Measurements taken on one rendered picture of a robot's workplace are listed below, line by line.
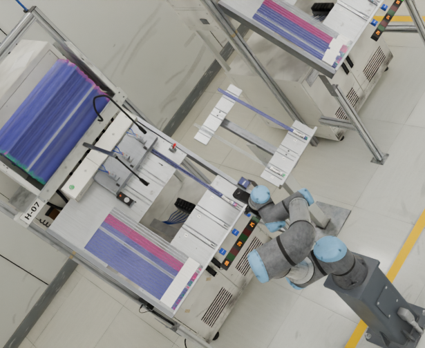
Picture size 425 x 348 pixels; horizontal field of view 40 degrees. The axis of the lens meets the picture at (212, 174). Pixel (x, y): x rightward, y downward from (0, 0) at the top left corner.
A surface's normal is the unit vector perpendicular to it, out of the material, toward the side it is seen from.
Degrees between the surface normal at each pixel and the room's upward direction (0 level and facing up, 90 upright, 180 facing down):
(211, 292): 90
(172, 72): 90
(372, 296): 90
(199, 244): 45
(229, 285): 90
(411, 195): 0
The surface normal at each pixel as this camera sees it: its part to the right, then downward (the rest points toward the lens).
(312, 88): 0.62, 0.21
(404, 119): -0.55, -0.56
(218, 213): 0.04, -0.25
